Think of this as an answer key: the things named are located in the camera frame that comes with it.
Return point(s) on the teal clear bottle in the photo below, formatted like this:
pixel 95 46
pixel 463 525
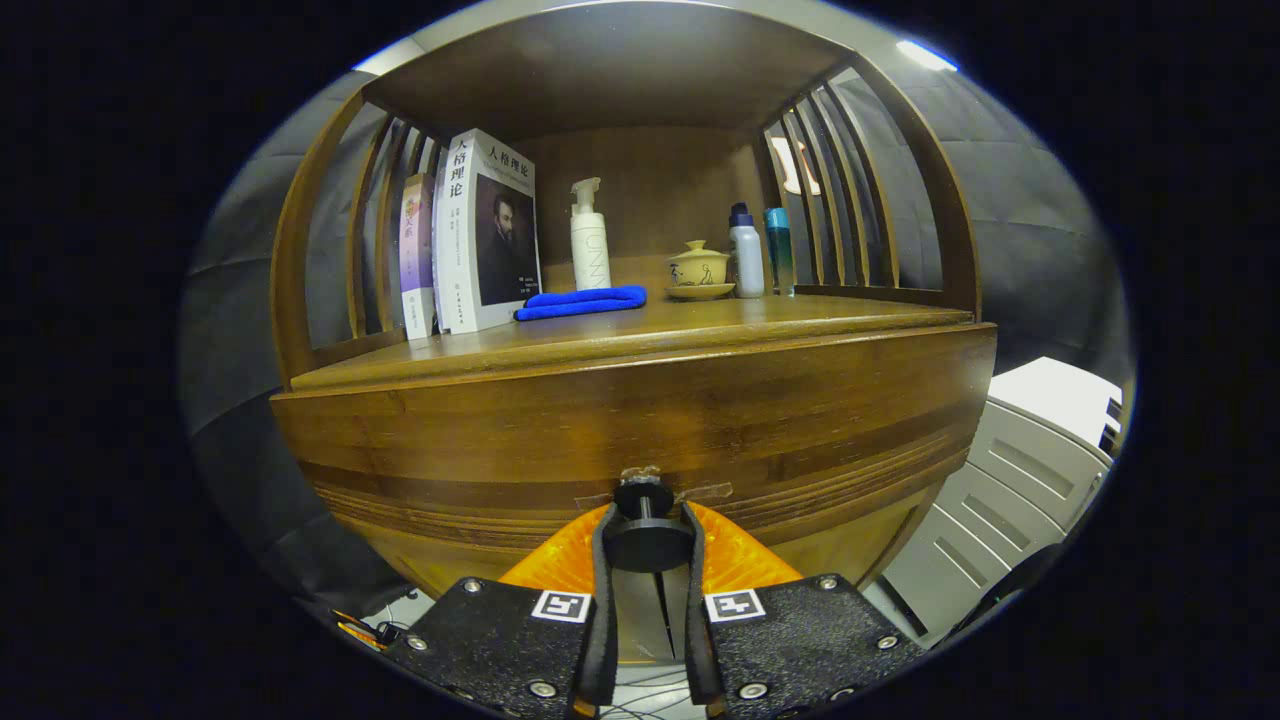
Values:
pixel 779 250

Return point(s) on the black drawer knob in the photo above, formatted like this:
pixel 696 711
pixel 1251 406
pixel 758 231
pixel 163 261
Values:
pixel 648 545

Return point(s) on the white pump bottle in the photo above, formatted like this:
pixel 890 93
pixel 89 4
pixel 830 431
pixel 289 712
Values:
pixel 590 250

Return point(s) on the large white portrait book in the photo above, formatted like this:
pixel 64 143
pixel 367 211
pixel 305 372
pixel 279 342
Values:
pixel 500 240

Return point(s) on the ceiling light strip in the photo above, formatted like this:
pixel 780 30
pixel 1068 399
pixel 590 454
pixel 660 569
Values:
pixel 925 55

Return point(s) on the purple and white book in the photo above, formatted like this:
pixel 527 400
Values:
pixel 417 250

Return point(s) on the brown wooden drawer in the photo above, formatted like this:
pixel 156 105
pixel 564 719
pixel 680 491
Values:
pixel 600 430

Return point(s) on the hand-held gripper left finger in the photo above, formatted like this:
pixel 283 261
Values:
pixel 500 640

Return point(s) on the brown wooden cabinet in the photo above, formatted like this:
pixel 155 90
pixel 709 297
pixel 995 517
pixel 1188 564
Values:
pixel 620 70

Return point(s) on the beige lidded teacup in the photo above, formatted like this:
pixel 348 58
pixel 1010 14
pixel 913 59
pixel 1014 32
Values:
pixel 699 268

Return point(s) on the white bottle dark blue cap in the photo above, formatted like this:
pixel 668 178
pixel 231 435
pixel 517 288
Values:
pixel 746 260

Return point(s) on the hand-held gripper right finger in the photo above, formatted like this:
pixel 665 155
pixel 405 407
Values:
pixel 800 640

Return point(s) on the beige saucer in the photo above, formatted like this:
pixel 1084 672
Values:
pixel 699 292

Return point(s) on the wooden countertop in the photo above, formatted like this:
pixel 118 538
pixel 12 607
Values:
pixel 700 325

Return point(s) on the folded blue cloth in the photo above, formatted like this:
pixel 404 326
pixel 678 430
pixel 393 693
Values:
pixel 580 302

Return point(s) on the white drawer unit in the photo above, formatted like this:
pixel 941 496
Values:
pixel 1020 470

